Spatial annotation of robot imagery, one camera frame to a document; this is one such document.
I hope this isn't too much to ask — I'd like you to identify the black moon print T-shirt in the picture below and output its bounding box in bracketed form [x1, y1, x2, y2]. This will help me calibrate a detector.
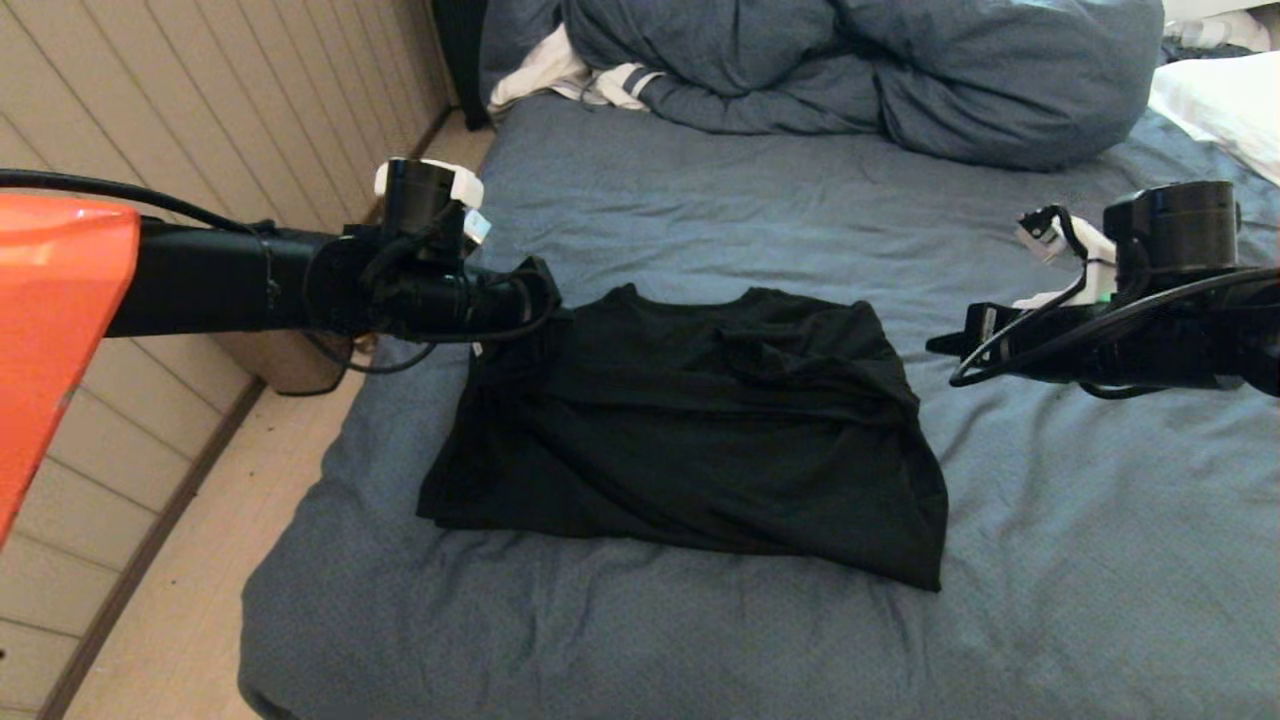
[417, 283, 949, 593]

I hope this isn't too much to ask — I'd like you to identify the brown trash bin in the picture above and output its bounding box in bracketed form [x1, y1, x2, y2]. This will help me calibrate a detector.
[215, 332, 353, 397]

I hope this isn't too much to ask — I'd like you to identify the white garment with blue stripes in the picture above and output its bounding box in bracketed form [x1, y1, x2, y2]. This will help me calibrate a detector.
[488, 25, 666, 113]

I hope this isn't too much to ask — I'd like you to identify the black bedside furniture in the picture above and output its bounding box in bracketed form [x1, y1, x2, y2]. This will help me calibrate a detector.
[432, 0, 493, 133]

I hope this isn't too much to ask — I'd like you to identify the blue bed sheet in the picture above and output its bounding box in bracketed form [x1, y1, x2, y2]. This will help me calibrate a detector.
[238, 92, 1280, 720]

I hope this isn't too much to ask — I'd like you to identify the crumpled blue duvet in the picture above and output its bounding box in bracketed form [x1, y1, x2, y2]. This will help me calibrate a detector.
[480, 0, 1166, 171]

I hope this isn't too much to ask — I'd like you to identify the white pillow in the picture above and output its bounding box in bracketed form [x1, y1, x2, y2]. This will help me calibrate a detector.
[1148, 52, 1280, 189]

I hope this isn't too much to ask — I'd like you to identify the white crumpled bedding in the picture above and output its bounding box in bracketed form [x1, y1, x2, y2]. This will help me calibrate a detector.
[1162, 0, 1280, 56]

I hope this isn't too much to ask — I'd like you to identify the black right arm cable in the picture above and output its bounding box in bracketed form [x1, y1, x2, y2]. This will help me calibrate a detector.
[948, 205, 1280, 401]

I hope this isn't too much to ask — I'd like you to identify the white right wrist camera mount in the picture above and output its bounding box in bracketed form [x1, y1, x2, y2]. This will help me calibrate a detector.
[1015, 205, 1119, 311]

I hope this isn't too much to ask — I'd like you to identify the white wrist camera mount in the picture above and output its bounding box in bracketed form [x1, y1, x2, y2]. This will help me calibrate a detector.
[1015, 205, 1119, 311]
[374, 158, 493, 247]

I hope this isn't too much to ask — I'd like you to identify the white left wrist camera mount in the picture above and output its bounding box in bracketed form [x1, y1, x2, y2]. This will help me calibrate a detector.
[374, 158, 493, 247]

